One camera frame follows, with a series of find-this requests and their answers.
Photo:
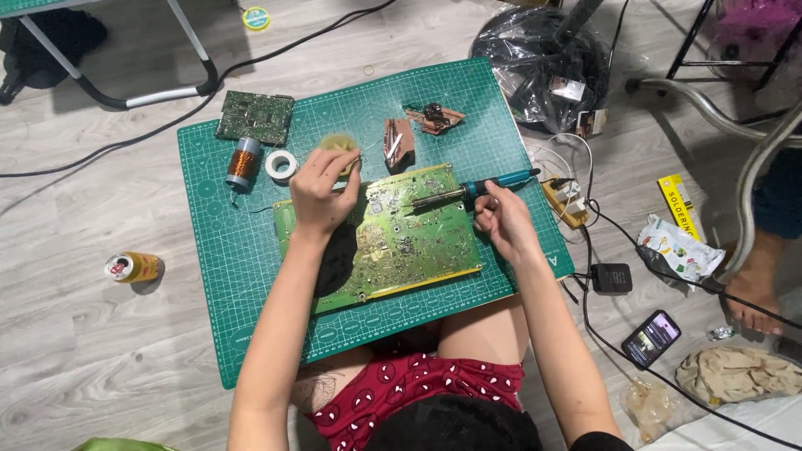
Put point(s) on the black smartphone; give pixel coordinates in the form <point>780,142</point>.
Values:
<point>651,338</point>

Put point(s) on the white charger plug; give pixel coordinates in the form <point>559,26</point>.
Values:
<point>575,204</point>

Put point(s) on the brown cardboard piece with tools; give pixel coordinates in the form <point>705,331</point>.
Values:
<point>397,143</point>

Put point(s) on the yellow power strip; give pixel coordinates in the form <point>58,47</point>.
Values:
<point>564,199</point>

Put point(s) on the clear crumpled plastic bag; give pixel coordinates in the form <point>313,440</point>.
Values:
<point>651,407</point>

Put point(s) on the red patterned shorts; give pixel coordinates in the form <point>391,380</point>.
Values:
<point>413,391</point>

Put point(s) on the yellow round plastic spool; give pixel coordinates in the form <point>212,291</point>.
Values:
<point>338,143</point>

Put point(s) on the crumpled foil wrapper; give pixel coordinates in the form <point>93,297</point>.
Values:
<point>720,332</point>

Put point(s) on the green fabric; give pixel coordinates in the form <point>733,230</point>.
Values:
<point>119,445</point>

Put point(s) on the yellow drink can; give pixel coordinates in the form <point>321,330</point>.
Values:
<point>133,267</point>

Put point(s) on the yellow green solder wick reel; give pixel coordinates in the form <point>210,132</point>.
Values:
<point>255,18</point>

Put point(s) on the black plastic bag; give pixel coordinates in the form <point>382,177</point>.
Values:
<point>539,69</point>

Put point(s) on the torn brown cardboard with black lump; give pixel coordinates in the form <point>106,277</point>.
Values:
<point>435,118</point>

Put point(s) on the large green circuit board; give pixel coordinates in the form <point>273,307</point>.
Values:
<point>413,244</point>

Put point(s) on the person's left hand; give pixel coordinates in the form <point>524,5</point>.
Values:
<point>319,200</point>

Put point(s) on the white tape roll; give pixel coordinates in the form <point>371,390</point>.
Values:
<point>281,165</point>

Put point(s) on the curved metal chair leg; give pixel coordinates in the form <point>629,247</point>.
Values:
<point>745,163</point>

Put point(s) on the white snack packet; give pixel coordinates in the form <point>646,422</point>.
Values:
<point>680,250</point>

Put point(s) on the long yellow box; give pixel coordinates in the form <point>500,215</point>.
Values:
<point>679,207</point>

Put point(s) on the grey folding table frame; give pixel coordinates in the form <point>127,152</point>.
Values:
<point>138,97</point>

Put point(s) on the green cutting mat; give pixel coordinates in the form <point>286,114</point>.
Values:
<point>250,250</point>

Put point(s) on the person's right hand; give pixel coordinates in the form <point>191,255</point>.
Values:
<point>510,222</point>

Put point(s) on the person's left fingers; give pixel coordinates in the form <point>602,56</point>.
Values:
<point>335,164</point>

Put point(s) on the person's right fingers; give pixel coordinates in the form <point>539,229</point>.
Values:
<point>489,207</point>

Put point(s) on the black shirt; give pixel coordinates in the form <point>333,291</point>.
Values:
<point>457,426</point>

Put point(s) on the small green circuit board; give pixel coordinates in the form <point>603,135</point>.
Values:
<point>255,116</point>

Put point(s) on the person's leg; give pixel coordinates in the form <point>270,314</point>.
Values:
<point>482,329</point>

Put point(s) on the black pad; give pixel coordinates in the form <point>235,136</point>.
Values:
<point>335,260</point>

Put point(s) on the black metal stool frame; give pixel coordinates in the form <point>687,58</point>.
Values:
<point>727,59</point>

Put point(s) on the black digital power adapter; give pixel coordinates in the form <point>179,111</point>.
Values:
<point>611,278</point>

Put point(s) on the beige crumpled cloth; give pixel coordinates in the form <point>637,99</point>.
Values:
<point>736,374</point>

